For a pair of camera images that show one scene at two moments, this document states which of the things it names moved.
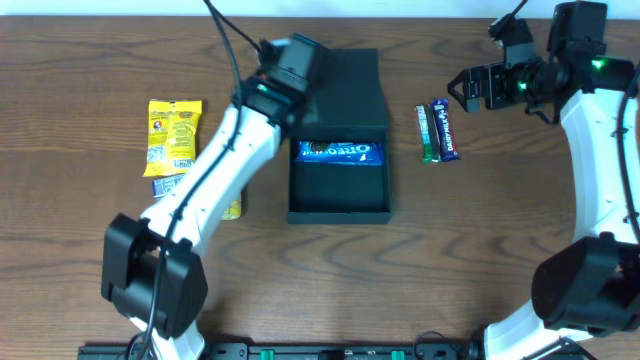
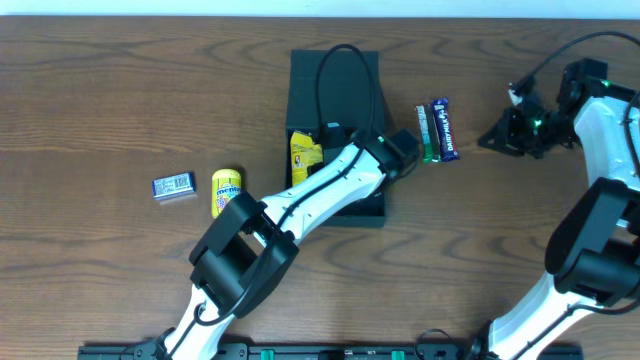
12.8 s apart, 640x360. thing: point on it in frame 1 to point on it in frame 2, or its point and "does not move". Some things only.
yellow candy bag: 172,136 to 304,153
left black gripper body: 310,111 to 333,138
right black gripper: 477,87 to 513,130
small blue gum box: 164,186 does not move
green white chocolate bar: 428,132 does not move
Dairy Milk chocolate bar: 447,140 does not move
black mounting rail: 297,351 does not move
